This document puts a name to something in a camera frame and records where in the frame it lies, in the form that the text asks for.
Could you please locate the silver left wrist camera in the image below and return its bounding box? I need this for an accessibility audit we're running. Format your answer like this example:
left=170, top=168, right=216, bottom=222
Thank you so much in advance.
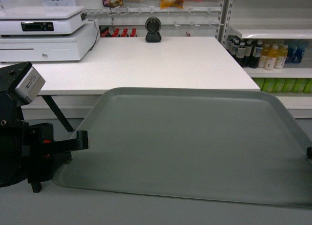
left=14, top=66, right=45, bottom=106

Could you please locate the white side shelf unit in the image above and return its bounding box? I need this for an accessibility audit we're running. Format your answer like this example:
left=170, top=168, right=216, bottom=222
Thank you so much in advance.
left=218, top=0, right=312, bottom=118

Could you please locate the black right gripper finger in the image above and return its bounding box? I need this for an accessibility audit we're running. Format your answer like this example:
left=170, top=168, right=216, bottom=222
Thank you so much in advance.
left=306, top=147, right=312, bottom=158

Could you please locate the white checkout table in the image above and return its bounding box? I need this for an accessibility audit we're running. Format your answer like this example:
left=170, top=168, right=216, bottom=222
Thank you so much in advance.
left=0, top=36, right=261, bottom=132

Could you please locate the black barcode scanner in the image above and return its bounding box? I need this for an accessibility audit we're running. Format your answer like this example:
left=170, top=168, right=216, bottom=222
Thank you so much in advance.
left=145, top=17, right=162, bottom=43

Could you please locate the white cash drawer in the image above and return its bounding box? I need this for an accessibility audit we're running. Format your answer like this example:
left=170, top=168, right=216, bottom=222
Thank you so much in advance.
left=0, top=20, right=100, bottom=62

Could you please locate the black power cable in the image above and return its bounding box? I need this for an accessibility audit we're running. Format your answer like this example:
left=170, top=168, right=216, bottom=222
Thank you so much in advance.
left=87, top=19, right=100, bottom=51

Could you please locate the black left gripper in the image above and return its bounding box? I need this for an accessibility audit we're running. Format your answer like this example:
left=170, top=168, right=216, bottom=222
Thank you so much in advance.
left=0, top=62, right=88, bottom=193

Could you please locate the grey rectangular serving tray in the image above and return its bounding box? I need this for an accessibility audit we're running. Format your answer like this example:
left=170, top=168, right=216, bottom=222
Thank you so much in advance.
left=53, top=88, right=312, bottom=209

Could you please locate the white peg hook rack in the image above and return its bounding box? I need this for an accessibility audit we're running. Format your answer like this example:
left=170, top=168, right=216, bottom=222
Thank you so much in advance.
left=86, top=6, right=223, bottom=29

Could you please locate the white electronic scale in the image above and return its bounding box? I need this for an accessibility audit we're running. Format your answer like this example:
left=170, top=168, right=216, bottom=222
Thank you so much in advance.
left=0, top=6, right=88, bottom=36

